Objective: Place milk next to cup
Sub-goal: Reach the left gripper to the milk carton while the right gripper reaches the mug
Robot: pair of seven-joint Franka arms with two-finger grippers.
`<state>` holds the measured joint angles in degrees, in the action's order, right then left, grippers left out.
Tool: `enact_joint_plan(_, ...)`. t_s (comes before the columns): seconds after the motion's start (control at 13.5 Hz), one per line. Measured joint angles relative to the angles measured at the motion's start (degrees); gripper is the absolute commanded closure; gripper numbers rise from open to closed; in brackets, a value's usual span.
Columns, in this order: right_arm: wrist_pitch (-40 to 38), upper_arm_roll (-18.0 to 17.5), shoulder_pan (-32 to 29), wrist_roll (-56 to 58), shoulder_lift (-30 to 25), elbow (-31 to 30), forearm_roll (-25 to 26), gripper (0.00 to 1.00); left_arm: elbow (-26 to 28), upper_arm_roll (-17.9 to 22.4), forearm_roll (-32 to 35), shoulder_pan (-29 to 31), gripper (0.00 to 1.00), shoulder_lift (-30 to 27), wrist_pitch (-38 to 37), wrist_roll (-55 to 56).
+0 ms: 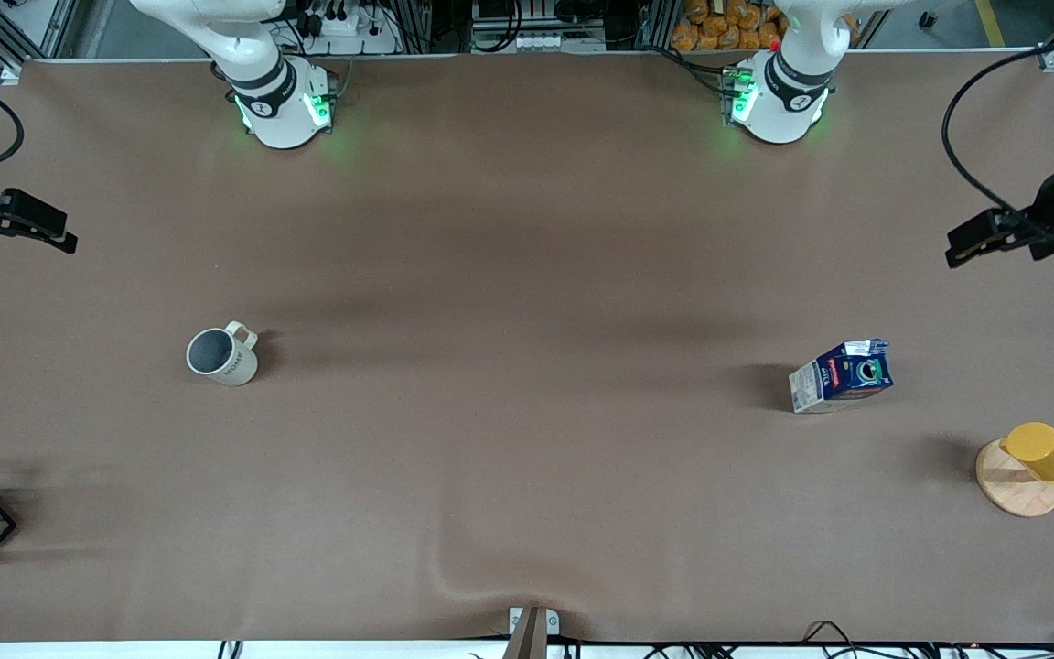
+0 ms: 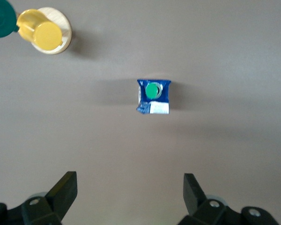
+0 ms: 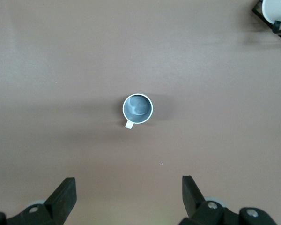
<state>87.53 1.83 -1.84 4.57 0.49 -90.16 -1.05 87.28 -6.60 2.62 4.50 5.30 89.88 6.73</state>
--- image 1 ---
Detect blue white milk carton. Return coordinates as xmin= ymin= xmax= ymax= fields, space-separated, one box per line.
xmin=789 ymin=340 xmax=895 ymax=415

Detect beige ceramic mug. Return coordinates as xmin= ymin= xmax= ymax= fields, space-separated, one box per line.
xmin=186 ymin=321 xmax=260 ymax=387

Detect yellow plastic cup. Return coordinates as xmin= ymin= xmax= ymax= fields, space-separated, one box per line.
xmin=1000 ymin=422 xmax=1054 ymax=483

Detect round wooden mug stand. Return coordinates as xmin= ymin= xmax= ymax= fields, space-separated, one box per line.
xmin=975 ymin=438 xmax=1054 ymax=519

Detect orange snack packets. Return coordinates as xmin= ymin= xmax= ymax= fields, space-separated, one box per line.
xmin=670 ymin=0 xmax=786 ymax=53

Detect white power strip with plugs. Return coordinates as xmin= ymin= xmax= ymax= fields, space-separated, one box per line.
xmin=294 ymin=0 xmax=402 ymax=56

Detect white empty power strip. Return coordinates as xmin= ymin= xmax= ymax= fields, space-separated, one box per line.
xmin=511 ymin=31 xmax=608 ymax=53

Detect thin black cable loop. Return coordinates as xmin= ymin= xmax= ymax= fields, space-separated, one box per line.
xmin=801 ymin=620 xmax=868 ymax=659

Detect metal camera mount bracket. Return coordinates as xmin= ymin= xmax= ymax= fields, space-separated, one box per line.
xmin=501 ymin=606 xmax=561 ymax=659

